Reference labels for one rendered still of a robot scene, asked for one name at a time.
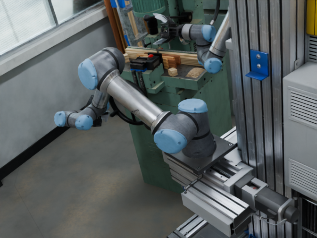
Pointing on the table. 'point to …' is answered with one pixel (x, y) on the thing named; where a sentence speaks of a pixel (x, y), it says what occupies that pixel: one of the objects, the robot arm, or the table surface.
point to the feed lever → (185, 17)
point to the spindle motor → (147, 7)
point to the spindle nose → (153, 26)
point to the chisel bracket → (153, 40)
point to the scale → (167, 50)
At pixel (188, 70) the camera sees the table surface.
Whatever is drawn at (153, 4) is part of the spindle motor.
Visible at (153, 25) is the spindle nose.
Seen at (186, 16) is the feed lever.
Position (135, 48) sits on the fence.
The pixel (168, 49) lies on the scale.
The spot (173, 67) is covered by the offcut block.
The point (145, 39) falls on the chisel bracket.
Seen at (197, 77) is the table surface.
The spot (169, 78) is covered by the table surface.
